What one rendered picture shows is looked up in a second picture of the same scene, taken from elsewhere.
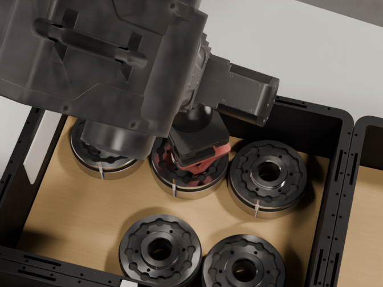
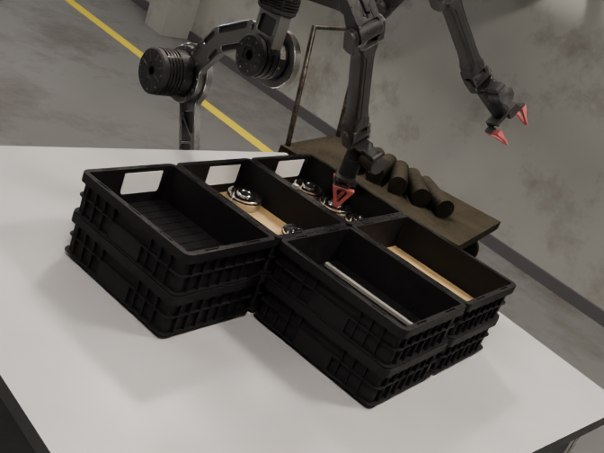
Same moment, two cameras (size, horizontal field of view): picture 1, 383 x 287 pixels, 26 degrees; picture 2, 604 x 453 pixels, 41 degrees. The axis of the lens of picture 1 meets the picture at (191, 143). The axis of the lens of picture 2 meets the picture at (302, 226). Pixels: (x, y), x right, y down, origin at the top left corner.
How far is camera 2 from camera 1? 1.81 m
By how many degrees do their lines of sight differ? 39
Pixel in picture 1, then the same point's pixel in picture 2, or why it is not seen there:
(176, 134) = (339, 173)
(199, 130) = (347, 177)
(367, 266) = not seen: hidden behind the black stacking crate
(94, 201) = not seen: hidden behind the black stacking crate
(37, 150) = (284, 167)
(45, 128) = (290, 166)
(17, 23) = not seen: outside the picture
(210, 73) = (365, 143)
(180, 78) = (371, 31)
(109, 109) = (357, 17)
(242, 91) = (372, 150)
